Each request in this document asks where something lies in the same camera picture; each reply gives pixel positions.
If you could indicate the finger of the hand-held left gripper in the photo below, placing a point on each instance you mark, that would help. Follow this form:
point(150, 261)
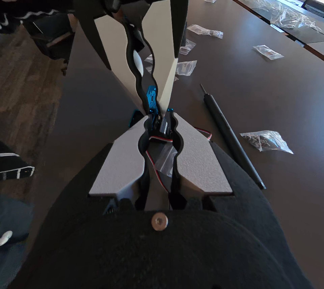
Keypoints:
point(164, 41)
point(114, 41)

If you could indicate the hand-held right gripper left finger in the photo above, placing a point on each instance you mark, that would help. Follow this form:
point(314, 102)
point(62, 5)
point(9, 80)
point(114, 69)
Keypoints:
point(119, 167)

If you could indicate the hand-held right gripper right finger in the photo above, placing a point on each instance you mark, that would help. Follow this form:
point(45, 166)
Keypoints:
point(202, 167)

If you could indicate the blue bracket servo assembly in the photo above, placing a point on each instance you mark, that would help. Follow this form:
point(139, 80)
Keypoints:
point(151, 99)

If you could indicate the dark brown desk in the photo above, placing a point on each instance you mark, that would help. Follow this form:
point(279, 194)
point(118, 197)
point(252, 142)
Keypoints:
point(253, 104)

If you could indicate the clear bag with handwritten mark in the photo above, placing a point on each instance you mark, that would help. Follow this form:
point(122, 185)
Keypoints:
point(186, 67)

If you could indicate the clear bag with white label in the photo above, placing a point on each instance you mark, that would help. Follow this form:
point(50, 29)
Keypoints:
point(165, 161)

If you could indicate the long crumpled clear bag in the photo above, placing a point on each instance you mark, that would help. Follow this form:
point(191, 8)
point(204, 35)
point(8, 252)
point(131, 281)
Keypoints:
point(205, 31)

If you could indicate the black electric screwdriver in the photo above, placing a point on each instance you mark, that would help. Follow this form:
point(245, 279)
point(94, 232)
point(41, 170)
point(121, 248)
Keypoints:
point(229, 132)

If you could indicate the dark chair with pale piping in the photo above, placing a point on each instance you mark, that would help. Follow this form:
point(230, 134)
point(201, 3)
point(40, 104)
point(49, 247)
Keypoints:
point(50, 38)

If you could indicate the clear bag of many screws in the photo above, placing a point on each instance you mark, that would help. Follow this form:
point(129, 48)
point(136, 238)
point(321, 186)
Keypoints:
point(265, 139)

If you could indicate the person's torso striped shirt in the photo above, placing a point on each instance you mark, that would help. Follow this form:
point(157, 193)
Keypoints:
point(10, 165)

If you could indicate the person's legs blue jeans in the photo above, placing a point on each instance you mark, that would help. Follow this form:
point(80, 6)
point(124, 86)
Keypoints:
point(15, 213)

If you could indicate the crumpled clear plastic wrap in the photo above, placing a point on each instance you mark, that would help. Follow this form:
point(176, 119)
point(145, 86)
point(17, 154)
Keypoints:
point(278, 13)

